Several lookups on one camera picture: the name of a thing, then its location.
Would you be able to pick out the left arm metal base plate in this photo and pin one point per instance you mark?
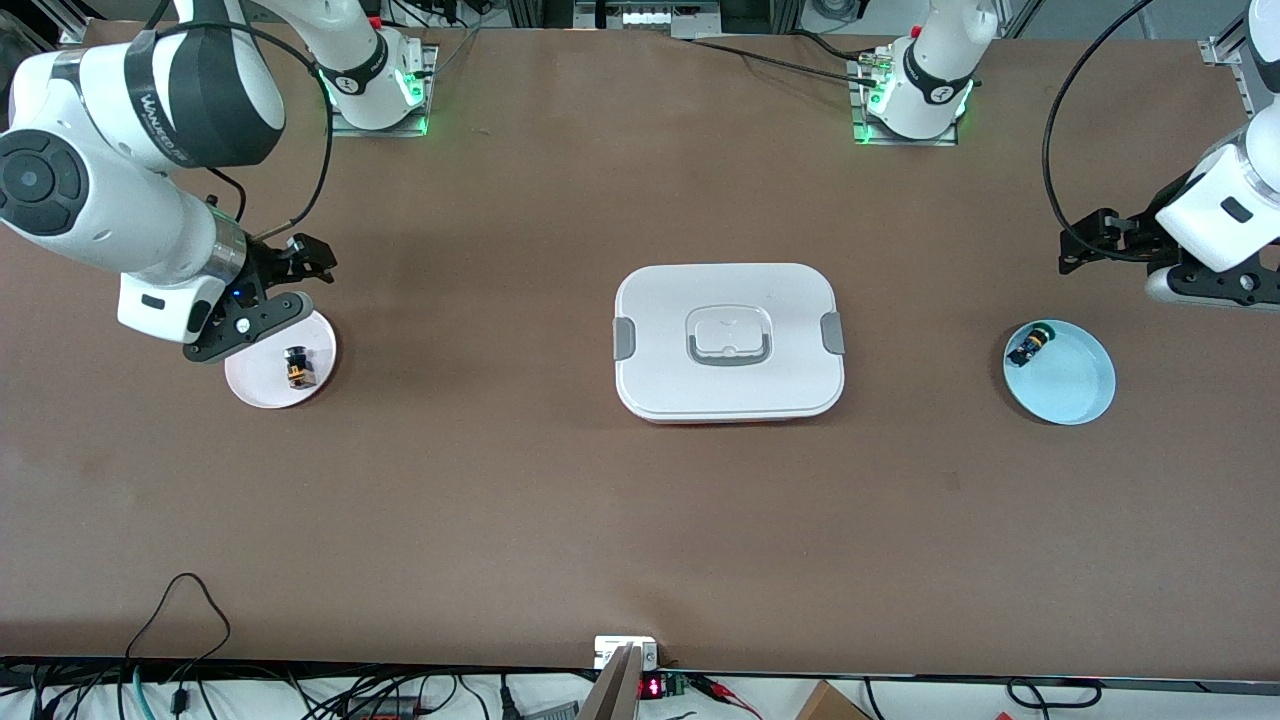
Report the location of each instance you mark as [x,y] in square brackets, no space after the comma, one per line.
[858,136]

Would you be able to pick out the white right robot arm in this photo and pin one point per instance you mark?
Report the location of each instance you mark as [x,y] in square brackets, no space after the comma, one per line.
[100,200]

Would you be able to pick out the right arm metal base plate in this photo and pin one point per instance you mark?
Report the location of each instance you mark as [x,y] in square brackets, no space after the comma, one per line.
[345,128]

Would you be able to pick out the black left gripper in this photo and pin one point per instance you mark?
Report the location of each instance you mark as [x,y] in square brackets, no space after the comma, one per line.
[1142,232]

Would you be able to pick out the red clip leads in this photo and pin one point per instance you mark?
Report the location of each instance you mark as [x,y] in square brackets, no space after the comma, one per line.
[720,688]

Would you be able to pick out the white device on frame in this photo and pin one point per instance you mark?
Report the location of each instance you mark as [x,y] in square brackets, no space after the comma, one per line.
[650,17]

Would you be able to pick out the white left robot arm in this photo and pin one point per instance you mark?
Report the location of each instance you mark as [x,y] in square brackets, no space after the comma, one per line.
[930,80]

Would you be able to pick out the grey USB hub orange ports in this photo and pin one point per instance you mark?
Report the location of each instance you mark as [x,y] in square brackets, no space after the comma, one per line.
[395,711]

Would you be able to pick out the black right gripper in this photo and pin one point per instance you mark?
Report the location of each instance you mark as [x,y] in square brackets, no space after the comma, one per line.
[265,270]

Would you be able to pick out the round pink plate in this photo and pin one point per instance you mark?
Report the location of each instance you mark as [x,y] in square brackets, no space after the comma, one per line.
[262,387]

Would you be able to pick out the brown cardboard box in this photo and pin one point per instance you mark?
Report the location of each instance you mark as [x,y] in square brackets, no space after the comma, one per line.
[830,706]

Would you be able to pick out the green black push-button switch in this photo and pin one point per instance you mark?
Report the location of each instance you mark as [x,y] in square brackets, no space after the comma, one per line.
[1030,346]

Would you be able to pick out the pink box with white lid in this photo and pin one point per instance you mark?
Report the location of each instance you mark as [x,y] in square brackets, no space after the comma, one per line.
[660,385]

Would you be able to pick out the red digit display module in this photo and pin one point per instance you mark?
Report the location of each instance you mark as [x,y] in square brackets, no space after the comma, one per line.
[652,687]

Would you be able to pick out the round light blue plate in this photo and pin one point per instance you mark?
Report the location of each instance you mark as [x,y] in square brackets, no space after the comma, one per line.
[1070,385]

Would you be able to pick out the orange push-button switch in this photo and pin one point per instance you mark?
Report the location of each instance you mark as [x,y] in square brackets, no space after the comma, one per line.
[298,370]

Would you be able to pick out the aluminium profile camera pole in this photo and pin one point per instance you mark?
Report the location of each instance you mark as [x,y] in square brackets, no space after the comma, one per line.
[615,692]

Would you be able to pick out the white pole clamp bracket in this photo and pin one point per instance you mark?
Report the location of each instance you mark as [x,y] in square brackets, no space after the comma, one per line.
[605,650]

